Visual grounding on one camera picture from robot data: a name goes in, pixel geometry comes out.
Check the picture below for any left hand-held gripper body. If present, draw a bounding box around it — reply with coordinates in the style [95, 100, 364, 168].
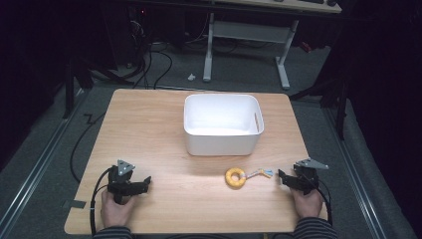
[106, 158, 136, 205]

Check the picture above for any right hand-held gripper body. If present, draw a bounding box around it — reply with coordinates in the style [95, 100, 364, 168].
[293, 157, 329, 196]

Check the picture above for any person's right hand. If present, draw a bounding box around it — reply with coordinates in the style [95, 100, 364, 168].
[291, 187, 324, 219]

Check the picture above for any person's left hand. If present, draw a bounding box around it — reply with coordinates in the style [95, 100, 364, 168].
[101, 190, 137, 229]

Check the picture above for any grey tape patch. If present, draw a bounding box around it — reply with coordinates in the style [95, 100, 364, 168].
[61, 198, 88, 210]

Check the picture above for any white plastic bin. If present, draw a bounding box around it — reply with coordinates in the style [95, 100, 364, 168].
[183, 93, 266, 157]

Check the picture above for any black metal stand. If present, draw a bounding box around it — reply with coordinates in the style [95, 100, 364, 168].
[61, 56, 133, 120]
[288, 71, 350, 141]

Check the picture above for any grey-legged wooden desk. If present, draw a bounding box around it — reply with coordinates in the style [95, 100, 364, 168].
[202, 0, 343, 91]

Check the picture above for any black computer tower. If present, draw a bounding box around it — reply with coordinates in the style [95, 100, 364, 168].
[108, 4, 151, 69]

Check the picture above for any right hand-held gripper black cable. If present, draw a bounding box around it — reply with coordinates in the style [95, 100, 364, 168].
[308, 175, 334, 227]

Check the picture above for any hand-held gripper black cable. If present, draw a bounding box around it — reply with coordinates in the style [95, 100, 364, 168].
[308, 175, 334, 227]
[89, 166, 114, 237]

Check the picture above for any left hand-held gripper black cable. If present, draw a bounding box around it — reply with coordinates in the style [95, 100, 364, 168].
[89, 166, 114, 237]

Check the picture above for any metal floor rail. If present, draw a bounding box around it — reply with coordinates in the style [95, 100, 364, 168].
[0, 88, 92, 233]
[322, 108, 389, 239]

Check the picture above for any yellow ring rope toy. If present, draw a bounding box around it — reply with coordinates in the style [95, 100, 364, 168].
[224, 166, 275, 190]

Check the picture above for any black floor cable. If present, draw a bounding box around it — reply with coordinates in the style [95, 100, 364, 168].
[69, 112, 107, 184]

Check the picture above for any bundle of black floor cables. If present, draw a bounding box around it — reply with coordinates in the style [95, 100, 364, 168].
[122, 19, 174, 91]

